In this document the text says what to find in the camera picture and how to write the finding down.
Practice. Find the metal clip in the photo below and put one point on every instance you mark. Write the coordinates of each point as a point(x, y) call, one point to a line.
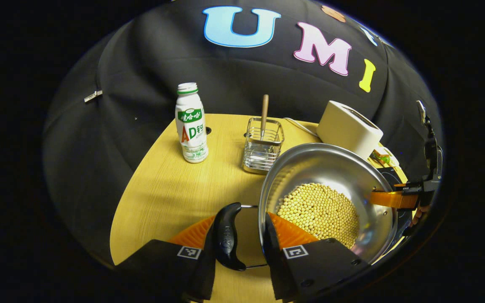
point(93, 96)

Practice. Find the pile of yellow soybeans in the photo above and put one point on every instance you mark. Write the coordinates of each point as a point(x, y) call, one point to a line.
point(318, 210)

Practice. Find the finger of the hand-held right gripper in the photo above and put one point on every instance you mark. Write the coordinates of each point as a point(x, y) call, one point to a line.
point(390, 198)

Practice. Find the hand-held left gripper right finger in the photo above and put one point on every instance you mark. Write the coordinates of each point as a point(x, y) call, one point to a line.
point(274, 261)

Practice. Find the sandwich with lettuce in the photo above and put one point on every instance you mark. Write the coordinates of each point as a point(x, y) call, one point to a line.
point(383, 159)

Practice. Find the stainless steel pot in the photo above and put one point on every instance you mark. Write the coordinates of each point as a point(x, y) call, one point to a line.
point(331, 168)

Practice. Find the white toaster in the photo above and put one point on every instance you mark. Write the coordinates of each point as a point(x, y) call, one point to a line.
point(347, 130)

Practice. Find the white drink bottle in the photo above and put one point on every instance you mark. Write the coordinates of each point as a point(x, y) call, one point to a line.
point(192, 134)

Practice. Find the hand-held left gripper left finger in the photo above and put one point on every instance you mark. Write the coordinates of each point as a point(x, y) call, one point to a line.
point(204, 273)

